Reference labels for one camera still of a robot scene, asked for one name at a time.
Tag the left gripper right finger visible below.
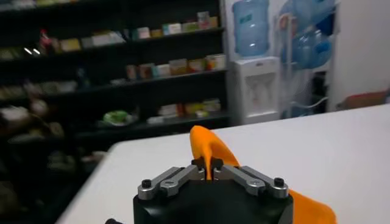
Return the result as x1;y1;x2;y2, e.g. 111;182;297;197
212;156;289;200

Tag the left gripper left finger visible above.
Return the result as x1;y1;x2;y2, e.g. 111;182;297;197
137;156;211;201

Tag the orange t-shirt with white print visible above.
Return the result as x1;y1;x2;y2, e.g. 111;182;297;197
188;125;338;224

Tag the flat white medicine box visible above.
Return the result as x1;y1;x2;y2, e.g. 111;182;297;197
146;115;166;125

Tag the white box with red print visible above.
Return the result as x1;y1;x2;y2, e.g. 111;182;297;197
157;103;180;118

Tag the yellow green medicine box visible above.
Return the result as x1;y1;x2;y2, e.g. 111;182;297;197
182;102;204;116

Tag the bowl of green items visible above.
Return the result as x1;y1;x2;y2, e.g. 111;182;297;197
97;109;137;128

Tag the white water dispenser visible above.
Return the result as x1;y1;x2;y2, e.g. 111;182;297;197
232;56;283;126

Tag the black shelving unit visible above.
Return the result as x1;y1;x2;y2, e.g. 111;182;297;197
0;0;232;183

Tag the white teal medicine box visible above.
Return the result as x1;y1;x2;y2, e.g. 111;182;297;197
161;23;183;36
151;63;171;78

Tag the red white medicine box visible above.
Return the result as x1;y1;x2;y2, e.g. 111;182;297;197
138;63;155;80
187;58;207;74

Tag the orange yellow medicine box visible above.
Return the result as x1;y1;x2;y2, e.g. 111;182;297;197
168;58;189;76

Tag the white purple medicine box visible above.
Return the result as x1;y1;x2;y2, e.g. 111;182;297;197
126;64;138;81

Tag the open brown cardboard box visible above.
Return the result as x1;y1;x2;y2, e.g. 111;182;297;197
336;90;390;111

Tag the dark blue bottle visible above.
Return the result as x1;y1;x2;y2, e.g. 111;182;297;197
76;66;91;89

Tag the blue capped water jug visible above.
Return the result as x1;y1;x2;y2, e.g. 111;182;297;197
280;29;333;71
278;0;338;33

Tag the blue water jug with label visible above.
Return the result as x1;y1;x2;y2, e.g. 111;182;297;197
231;0;271;58

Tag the tall pink colourful box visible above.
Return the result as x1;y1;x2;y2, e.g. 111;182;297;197
196;11;211;30

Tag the cola bottle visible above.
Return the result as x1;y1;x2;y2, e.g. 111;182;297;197
38;29;52;55

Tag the white wire jug rack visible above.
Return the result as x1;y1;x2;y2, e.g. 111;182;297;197
273;0;339;119

